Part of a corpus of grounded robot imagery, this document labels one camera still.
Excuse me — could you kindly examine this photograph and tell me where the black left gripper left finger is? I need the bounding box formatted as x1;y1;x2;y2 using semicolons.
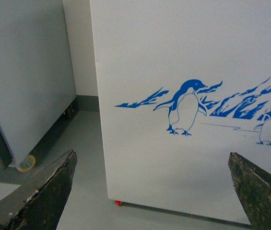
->
0;150;77;230

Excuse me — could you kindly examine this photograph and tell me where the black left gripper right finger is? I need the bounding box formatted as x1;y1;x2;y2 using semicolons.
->
228;152;271;230

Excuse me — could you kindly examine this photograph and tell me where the red freezer foot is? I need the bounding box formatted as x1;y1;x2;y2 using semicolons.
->
115;200;122;206

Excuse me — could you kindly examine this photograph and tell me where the grey upright cabinet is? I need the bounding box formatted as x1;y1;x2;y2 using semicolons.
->
0;0;76;167

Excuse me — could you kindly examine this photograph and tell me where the white chest freezer blue rim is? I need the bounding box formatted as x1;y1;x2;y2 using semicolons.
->
90;0;271;224

